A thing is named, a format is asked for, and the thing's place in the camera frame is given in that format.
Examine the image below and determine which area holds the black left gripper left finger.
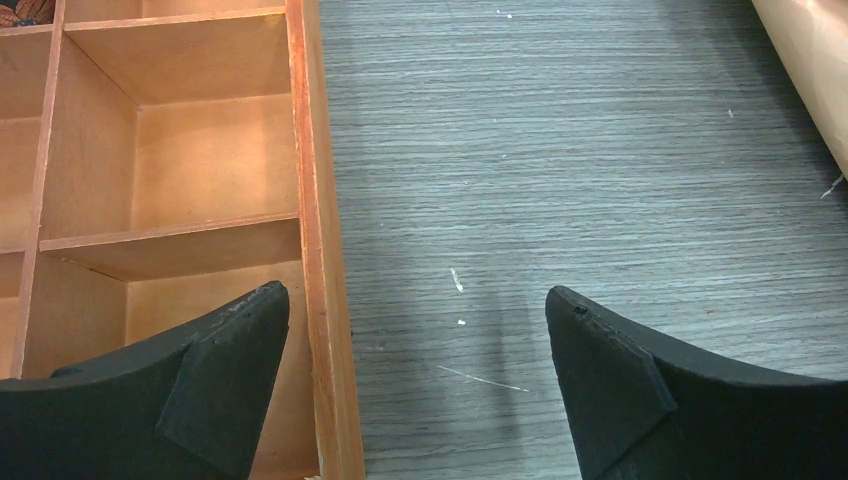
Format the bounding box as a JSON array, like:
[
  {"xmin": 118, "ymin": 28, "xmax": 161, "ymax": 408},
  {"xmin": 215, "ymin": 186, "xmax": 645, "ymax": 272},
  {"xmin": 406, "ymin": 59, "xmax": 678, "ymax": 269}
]
[{"xmin": 1, "ymin": 281, "xmax": 290, "ymax": 479}]

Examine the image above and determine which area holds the orange and green wrapping paper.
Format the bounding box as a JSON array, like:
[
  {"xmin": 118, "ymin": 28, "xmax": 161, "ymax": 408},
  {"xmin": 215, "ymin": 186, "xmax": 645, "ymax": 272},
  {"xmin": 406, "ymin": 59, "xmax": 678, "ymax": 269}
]
[{"xmin": 753, "ymin": 0, "xmax": 847, "ymax": 173}]

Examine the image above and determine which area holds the orange wooden compartment tray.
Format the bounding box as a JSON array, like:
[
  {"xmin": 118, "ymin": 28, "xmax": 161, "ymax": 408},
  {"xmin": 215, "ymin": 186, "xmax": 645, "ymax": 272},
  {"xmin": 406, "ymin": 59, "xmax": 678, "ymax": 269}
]
[{"xmin": 1, "ymin": 1, "xmax": 366, "ymax": 479}]

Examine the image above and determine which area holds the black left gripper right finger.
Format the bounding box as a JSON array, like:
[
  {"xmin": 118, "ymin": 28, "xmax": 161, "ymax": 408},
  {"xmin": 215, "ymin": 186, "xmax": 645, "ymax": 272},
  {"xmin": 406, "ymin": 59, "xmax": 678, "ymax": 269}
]
[{"xmin": 545, "ymin": 286, "xmax": 847, "ymax": 479}]

